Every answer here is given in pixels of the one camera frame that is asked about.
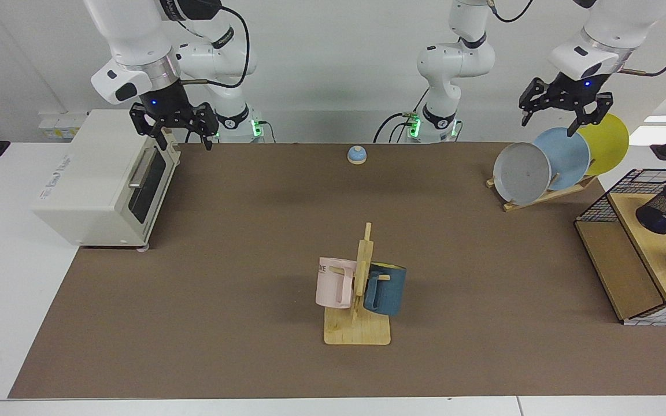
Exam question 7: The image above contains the white power strip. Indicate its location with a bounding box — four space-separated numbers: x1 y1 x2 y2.
38 110 88 139

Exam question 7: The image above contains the wooden cup stand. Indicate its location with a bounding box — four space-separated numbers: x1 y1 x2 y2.
324 222 392 346

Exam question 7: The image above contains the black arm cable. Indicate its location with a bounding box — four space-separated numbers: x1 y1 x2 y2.
183 6 251 88
486 0 666 76

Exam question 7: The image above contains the wire basket with wooden floor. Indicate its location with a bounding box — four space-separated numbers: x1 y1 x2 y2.
575 168 666 327

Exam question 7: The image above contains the grey plate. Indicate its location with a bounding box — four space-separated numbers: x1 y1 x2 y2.
493 142 552 206

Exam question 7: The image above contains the wooden plate rack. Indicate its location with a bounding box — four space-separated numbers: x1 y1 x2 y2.
486 173 598 213

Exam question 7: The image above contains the brown table cloth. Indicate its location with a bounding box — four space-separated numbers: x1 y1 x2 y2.
8 142 666 399

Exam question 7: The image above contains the pale toaster oven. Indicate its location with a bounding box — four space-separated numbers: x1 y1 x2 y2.
31 109 182 252

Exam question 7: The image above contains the dark blue mug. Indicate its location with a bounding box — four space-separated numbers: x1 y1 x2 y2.
363 262 408 317

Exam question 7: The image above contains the pink mug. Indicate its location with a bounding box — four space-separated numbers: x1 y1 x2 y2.
315 257 358 309

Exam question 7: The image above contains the light blue plate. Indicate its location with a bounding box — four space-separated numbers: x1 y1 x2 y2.
532 127 591 191

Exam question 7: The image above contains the black base cable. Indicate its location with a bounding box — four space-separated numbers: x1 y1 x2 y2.
373 112 416 143

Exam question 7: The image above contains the yellow plate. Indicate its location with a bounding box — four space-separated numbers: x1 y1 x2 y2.
570 112 630 177

